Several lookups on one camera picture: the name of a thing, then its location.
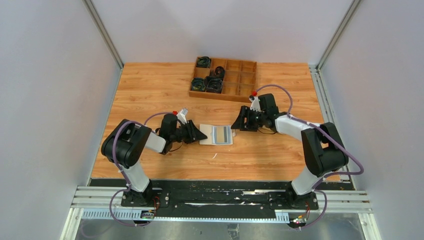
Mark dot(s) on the aluminium corner post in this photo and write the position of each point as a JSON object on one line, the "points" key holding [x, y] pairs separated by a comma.
{"points": [[351, 10], [97, 20]]}

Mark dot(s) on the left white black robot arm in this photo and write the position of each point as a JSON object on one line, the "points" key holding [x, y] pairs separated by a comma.
{"points": [[124, 147]]}

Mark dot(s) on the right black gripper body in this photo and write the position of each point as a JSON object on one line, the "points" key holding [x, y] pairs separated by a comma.
{"points": [[248, 117]]}

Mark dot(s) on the right aluminium corner post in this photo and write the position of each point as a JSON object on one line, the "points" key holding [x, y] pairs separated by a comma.
{"points": [[351, 10]]}

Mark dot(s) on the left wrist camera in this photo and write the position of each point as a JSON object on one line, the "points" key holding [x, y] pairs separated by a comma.
{"points": [[181, 115]]}

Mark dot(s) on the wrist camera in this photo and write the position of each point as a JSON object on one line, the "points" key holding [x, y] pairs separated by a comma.
{"points": [[181, 115], [255, 102]]}

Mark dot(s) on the black coiled belt middle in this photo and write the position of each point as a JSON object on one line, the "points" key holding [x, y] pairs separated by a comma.
{"points": [[219, 72]]}

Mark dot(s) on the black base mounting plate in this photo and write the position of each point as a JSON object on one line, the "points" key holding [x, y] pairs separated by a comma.
{"points": [[221, 199]]}

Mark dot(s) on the aluminium frame rail front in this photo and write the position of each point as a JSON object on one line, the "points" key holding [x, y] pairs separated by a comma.
{"points": [[91, 203]]}

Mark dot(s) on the black coiled belt top-left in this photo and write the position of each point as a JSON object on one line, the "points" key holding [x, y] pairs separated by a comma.
{"points": [[203, 62]]}

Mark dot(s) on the left aluminium corner post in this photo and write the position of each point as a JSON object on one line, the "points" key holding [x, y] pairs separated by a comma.
{"points": [[97, 20]]}

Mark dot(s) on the right side aluminium rail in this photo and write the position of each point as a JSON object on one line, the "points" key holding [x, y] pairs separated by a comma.
{"points": [[327, 112]]}

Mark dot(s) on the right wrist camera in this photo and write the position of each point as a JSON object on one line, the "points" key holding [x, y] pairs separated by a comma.
{"points": [[255, 102]]}

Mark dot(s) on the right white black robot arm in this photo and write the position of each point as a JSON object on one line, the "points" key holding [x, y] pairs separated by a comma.
{"points": [[322, 146]]}

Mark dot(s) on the dark coiled belt bottom-left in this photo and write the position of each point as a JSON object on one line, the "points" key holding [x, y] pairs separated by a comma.
{"points": [[198, 84]]}

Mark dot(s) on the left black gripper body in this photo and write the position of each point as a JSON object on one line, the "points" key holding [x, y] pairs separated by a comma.
{"points": [[190, 131]]}

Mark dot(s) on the wooden compartment tray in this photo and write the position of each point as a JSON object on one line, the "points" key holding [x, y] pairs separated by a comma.
{"points": [[239, 81]]}

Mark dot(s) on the white leather card holder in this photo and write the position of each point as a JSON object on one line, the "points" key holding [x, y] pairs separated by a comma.
{"points": [[217, 135]]}

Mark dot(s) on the black coiled belt bottom-middle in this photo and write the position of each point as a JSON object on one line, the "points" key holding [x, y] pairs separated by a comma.
{"points": [[213, 84]]}

